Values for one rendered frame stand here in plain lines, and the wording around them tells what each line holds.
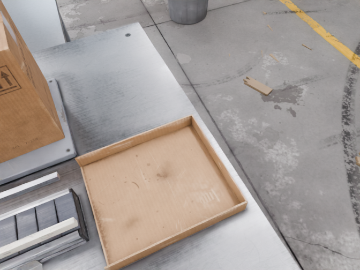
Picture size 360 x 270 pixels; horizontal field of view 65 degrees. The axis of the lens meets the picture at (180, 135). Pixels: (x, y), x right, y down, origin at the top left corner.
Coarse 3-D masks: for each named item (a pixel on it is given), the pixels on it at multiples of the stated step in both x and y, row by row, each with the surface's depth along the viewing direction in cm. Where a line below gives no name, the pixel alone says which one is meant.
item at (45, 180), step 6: (54, 174) 52; (36, 180) 52; (42, 180) 52; (48, 180) 52; (54, 180) 52; (18, 186) 51; (24, 186) 51; (30, 186) 51; (36, 186) 52; (42, 186) 52; (6, 192) 50; (12, 192) 50; (18, 192) 51; (24, 192) 51; (0, 198) 50; (6, 198) 50
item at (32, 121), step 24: (0, 0) 63; (0, 24) 54; (0, 48) 49; (24, 48) 67; (0, 72) 52; (24, 72) 54; (0, 96) 55; (24, 96) 58; (48, 96) 73; (0, 120) 59; (24, 120) 62; (48, 120) 65; (0, 144) 63; (24, 144) 66; (48, 144) 70
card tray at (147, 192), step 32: (160, 128) 70; (192, 128) 73; (96, 160) 69; (128, 160) 68; (160, 160) 68; (192, 160) 68; (96, 192) 64; (128, 192) 63; (160, 192) 63; (192, 192) 63; (224, 192) 62; (96, 224) 59; (128, 224) 59; (160, 224) 59; (192, 224) 58; (128, 256) 52
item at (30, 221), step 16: (32, 208) 57; (48, 208) 57; (64, 208) 57; (0, 224) 55; (16, 224) 56; (32, 224) 55; (48, 224) 55; (0, 240) 54; (16, 240) 53; (48, 240) 53; (16, 256) 53
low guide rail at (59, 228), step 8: (56, 224) 51; (64, 224) 51; (72, 224) 52; (40, 232) 51; (48, 232) 51; (56, 232) 51; (24, 240) 50; (32, 240) 50; (40, 240) 51; (0, 248) 49; (8, 248) 49; (16, 248) 50; (24, 248) 51; (0, 256) 49
